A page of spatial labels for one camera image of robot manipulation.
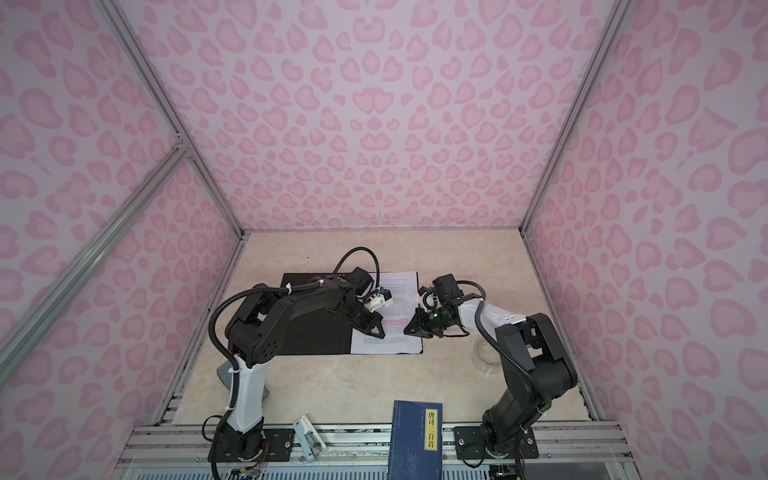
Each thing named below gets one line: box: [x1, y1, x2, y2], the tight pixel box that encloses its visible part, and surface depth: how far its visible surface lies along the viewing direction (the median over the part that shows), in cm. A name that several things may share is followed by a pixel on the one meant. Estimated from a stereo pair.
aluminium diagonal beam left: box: [0, 136, 192, 372], surface depth 69 cm
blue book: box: [388, 400, 443, 480], surface depth 74 cm
